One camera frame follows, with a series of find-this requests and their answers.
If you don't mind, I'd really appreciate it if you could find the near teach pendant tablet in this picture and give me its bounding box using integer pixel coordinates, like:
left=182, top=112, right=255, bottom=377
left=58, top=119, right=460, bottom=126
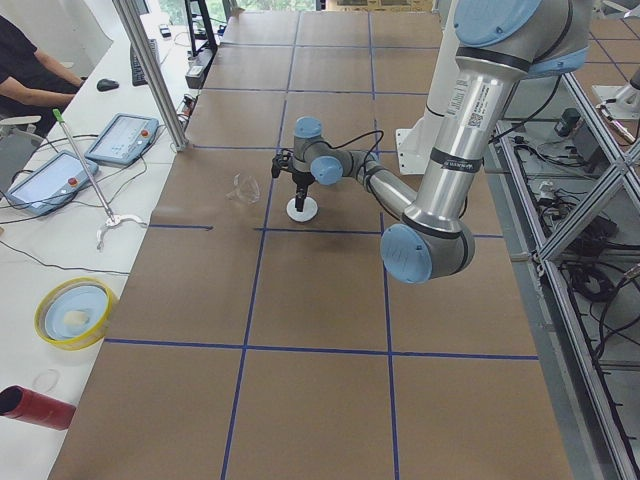
left=6, top=151, right=89, bottom=215

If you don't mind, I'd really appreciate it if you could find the yellow blue bowl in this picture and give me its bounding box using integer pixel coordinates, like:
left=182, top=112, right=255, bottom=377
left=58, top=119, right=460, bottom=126
left=34, top=277, right=118, bottom=351

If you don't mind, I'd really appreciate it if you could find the red cylinder tube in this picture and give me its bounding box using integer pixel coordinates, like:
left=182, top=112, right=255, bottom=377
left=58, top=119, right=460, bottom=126
left=1, top=385, right=76, bottom=430

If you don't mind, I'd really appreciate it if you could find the white ceramic lid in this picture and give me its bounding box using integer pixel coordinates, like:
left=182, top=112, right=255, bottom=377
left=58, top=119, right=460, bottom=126
left=286, top=197, right=318, bottom=223

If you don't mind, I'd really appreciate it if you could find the far teach pendant tablet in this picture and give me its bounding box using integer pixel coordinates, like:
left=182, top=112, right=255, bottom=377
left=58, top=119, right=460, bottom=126
left=85, top=113, right=159, bottom=166

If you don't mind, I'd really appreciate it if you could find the black keyboard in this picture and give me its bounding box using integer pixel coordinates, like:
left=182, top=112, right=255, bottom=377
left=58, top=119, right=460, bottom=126
left=129, top=47, right=147, bottom=86

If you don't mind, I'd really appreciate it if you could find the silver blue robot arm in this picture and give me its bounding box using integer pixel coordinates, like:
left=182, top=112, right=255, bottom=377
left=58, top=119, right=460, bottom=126
left=288, top=1, right=593, bottom=284

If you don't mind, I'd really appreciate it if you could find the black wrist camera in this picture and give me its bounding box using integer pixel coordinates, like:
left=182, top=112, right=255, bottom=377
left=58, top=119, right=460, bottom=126
left=271, top=151, right=293, bottom=179

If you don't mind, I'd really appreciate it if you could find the teach pendant tablet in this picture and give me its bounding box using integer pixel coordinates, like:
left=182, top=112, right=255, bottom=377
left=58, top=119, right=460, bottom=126
left=85, top=113, right=159, bottom=166
left=6, top=151, right=89, bottom=215

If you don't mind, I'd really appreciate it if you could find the aluminium frame post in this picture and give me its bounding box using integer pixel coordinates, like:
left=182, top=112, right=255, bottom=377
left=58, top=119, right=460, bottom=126
left=113, top=0, right=188, bottom=152

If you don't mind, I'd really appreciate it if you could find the clear plastic funnel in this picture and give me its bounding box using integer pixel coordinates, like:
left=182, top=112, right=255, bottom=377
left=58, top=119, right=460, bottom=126
left=226, top=173, right=261, bottom=205

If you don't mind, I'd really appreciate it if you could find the black computer mouse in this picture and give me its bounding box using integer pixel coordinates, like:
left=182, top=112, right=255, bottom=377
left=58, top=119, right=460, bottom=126
left=96, top=78, right=119, bottom=92

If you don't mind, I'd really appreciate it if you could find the aluminium side frame rail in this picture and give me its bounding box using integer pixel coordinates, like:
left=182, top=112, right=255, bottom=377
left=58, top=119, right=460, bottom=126
left=486, top=62, right=639, bottom=479

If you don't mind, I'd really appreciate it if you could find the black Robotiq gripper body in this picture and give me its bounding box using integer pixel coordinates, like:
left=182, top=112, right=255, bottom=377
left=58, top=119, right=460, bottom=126
left=293, top=172, right=311, bottom=199

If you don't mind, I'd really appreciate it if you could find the reacher grabber stick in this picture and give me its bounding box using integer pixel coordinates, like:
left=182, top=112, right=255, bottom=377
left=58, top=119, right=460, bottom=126
left=53, top=108, right=148, bottom=251

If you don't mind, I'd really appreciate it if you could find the seated person black shirt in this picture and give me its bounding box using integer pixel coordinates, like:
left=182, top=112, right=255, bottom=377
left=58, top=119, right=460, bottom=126
left=1, top=17, right=84, bottom=137

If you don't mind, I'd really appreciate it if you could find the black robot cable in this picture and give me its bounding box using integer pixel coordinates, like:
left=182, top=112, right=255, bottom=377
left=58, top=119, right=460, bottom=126
left=327, top=130, right=386, bottom=174

